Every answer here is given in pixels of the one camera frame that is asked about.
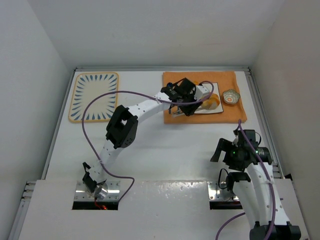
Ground metal tongs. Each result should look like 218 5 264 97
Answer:
170 98 213 119

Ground round swirl bread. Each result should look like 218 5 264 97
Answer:
201 93 221 110

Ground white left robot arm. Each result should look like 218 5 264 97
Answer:
82 78 211 195

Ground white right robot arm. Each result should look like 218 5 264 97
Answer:
207 127 302 240

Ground white square plate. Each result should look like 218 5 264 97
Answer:
195 82 224 115

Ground blue spoon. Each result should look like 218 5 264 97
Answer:
166 82 173 114

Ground orange placemat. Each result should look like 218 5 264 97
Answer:
162 71 247 124

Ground small flower-shaped dish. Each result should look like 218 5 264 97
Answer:
222 89 241 105

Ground blue patterned rectangular tray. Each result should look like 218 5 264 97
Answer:
68 72 120 123

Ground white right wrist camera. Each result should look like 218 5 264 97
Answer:
232 128 239 146

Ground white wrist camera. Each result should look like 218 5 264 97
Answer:
194 85 210 101
232 128 239 146

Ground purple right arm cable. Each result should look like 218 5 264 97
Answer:
215 118 276 240

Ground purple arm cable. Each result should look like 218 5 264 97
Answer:
81 80 215 204
215 118 276 240

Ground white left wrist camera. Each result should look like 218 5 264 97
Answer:
194 85 210 101

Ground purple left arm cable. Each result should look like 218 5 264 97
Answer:
81 80 215 204

